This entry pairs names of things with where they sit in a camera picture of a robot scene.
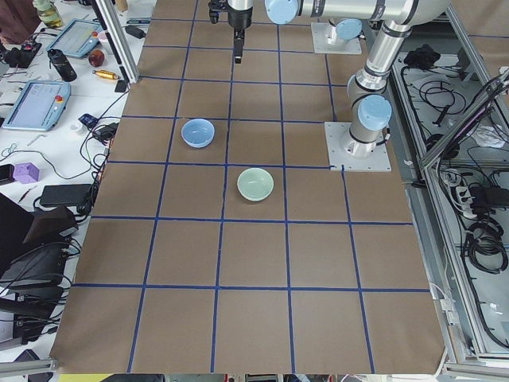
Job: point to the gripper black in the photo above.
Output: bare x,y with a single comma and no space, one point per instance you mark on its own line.
239,18

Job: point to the green bowl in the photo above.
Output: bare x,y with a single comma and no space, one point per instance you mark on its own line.
255,184

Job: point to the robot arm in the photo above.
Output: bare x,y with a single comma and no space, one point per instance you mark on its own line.
398,17
371,112

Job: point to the blue bowl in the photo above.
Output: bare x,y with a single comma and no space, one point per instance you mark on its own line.
198,133

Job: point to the pink lidded cup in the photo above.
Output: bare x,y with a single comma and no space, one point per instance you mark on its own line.
102,37

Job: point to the yellow brass cylinder tool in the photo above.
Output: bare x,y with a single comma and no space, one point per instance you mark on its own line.
107,75

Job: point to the red apple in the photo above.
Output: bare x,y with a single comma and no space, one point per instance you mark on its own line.
96,58

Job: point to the far teach pendant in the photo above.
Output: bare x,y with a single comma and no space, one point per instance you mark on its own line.
77,38

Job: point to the teach pendant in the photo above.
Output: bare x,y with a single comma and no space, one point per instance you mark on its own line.
39,106
77,38

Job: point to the black water bottle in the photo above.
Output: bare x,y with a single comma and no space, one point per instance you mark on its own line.
60,62

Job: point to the near teach pendant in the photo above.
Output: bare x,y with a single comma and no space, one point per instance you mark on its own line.
39,106

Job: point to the black power adapter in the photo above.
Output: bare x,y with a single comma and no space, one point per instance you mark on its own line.
63,195

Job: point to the purple plastic box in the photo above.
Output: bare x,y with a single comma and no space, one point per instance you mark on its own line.
26,173

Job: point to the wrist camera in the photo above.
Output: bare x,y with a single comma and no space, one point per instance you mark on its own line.
216,7

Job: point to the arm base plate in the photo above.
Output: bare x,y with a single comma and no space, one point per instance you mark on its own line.
337,38
345,153

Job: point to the aluminium frame post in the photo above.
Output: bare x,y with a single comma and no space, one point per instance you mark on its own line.
109,20

